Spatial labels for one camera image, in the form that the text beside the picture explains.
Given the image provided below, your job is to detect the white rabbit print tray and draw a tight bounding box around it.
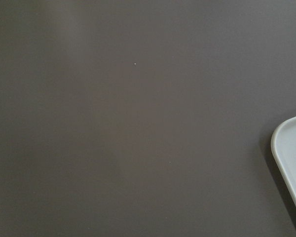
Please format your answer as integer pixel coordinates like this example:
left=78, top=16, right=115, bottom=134
left=271, top=117, right=296, bottom=206

